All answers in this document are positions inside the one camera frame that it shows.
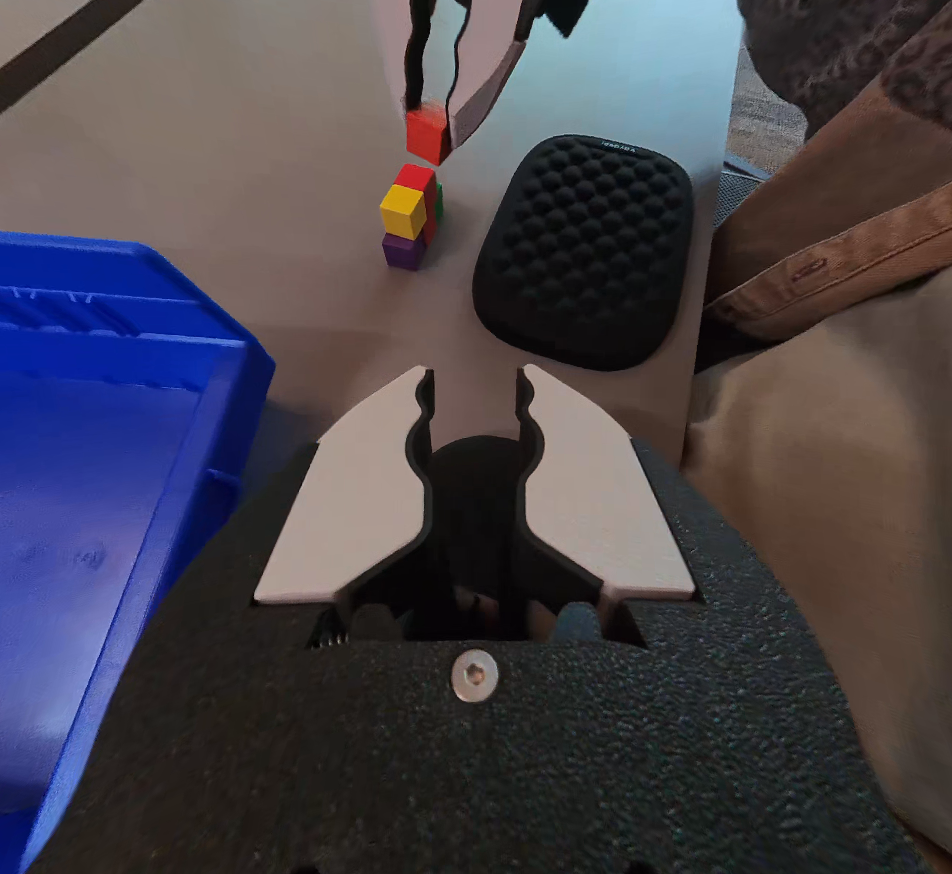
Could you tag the yellow wooden cube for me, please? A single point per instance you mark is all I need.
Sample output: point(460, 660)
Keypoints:
point(401, 212)

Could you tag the blue plastic bin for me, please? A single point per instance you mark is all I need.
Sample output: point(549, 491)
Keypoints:
point(111, 480)

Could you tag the teal mesh chair seat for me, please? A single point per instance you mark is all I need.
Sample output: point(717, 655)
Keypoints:
point(736, 190)

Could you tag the grey desk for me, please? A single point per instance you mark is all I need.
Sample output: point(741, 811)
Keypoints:
point(260, 108)

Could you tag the red wooden cube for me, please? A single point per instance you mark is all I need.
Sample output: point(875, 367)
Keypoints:
point(431, 231)
point(413, 177)
point(426, 135)

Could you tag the black bumpy wrist pad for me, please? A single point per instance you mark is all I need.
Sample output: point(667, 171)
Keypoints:
point(587, 249)

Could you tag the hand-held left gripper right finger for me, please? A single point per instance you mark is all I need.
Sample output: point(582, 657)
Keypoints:
point(602, 502)

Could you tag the person's brown jacket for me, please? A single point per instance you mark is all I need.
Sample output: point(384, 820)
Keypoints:
point(855, 219)

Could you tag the purple wooden cube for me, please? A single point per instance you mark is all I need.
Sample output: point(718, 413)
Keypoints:
point(401, 251)

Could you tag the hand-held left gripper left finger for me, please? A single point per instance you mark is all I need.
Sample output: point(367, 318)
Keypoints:
point(349, 502)

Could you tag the green wooden cube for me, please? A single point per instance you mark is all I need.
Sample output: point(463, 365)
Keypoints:
point(439, 201)

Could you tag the black smooth wrist pad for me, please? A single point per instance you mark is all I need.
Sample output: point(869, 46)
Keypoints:
point(476, 487)

